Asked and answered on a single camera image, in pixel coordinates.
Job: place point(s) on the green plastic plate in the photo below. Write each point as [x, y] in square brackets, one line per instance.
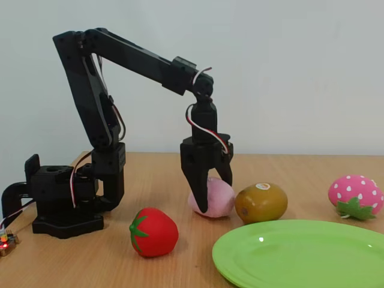
[294, 258]

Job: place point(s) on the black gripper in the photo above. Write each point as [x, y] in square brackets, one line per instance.
[198, 156]

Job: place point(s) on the black table clamp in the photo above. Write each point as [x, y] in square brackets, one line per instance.
[12, 192]

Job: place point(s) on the small controller circuit board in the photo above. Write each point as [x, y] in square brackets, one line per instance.
[7, 241]

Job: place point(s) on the red tomato toy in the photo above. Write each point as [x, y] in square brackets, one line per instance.
[159, 234]

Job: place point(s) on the brown kiwi with sticker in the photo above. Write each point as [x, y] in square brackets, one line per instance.
[264, 204]

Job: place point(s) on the pink strawberry toy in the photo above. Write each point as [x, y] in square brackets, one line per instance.
[351, 189]

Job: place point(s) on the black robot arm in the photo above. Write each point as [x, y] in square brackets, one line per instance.
[81, 90]

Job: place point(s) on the pink plush peach toy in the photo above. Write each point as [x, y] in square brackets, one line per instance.
[222, 198]

